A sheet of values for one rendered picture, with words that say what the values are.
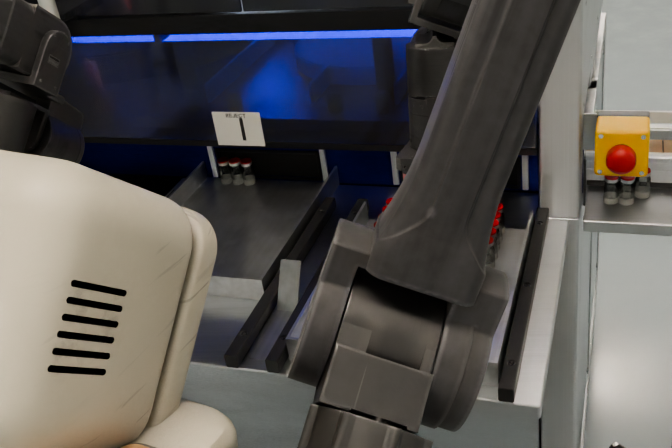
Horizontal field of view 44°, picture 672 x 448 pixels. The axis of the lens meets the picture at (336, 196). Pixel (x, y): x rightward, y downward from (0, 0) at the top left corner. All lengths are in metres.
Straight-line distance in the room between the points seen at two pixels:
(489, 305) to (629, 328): 2.05
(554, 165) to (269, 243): 0.45
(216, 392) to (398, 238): 1.33
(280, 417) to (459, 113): 1.35
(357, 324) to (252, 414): 1.30
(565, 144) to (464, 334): 0.79
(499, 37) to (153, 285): 0.22
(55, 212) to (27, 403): 0.09
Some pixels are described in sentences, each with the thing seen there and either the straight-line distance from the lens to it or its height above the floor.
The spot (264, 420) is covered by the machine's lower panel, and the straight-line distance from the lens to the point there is 1.75.
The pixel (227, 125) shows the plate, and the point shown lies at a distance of 1.36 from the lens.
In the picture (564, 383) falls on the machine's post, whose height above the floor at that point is 0.56.
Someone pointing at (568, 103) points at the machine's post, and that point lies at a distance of 1.20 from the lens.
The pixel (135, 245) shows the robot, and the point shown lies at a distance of 0.44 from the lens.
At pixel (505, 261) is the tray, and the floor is 0.88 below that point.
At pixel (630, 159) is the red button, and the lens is 1.19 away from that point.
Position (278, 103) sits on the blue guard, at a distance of 1.31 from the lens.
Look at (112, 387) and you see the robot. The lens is 0.45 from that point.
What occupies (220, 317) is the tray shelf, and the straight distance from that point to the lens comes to 1.16.
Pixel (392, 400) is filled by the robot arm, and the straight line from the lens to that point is 0.44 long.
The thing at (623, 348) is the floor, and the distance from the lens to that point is 2.43.
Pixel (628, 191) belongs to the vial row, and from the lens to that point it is 1.31.
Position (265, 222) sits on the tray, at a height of 0.88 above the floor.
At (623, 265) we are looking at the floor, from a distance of 2.76.
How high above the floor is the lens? 1.55
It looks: 29 degrees down
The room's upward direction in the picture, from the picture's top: 8 degrees counter-clockwise
